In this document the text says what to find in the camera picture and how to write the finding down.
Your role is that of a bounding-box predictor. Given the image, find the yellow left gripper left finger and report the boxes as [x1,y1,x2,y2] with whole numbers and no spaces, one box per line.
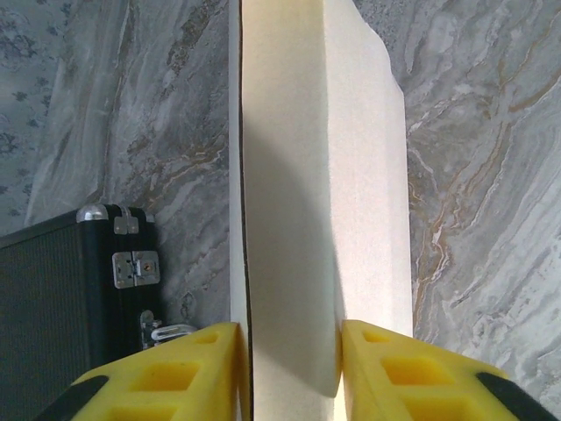
[34,321,255,421]

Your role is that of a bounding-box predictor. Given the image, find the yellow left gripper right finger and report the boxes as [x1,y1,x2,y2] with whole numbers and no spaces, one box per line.
[340,318,560,421]

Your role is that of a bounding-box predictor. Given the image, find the white paper box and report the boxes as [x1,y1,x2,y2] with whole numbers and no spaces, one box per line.
[228,0,414,421]

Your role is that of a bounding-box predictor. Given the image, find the black briefcase with chrome fittings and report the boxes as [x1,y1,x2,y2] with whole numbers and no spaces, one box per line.
[0,203,198,421]

